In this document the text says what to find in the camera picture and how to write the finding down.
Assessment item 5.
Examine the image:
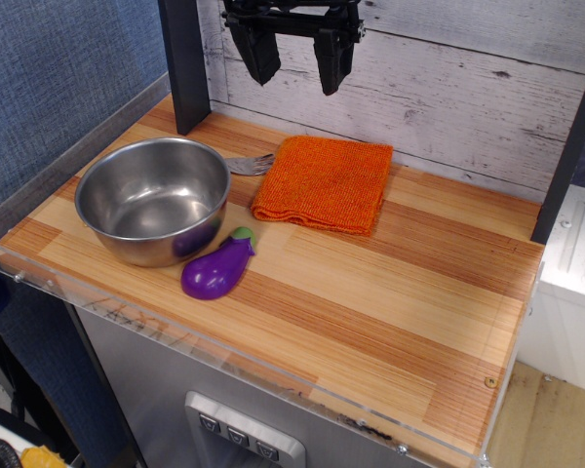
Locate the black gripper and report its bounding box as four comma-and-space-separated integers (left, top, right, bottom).
222, 1, 366, 96

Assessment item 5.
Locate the silver metal bowl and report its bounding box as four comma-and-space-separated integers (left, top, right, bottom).
75, 137, 231, 267

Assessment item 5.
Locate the purple toy eggplant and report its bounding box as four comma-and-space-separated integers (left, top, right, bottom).
180, 227, 255, 300

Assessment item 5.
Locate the orange folded cloth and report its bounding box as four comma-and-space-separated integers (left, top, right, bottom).
251, 136, 393, 236

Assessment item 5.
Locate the clear acrylic edge guard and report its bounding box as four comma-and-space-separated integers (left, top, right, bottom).
0, 232, 542, 467

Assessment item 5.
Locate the stainless toy fridge cabinet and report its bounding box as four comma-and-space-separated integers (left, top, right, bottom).
71, 305, 421, 467

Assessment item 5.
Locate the white toy sink unit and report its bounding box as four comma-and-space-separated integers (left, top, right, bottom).
517, 185, 585, 389

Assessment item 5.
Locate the silver dispenser button panel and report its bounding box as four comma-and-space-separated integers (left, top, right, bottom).
184, 391, 306, 467

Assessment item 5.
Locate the dark left vertical post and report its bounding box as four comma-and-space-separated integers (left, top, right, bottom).
158, 0, 211, 136

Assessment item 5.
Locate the dark vertical post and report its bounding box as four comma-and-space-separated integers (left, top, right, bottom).
530, 89, 585, 245
158, 0, 211, 136

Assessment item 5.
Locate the red handled metal fork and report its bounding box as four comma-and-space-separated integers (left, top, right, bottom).
225, 153, 275, 176

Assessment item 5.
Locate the dark right vertical post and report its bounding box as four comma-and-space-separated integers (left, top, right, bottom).
530, 89, 585, 245

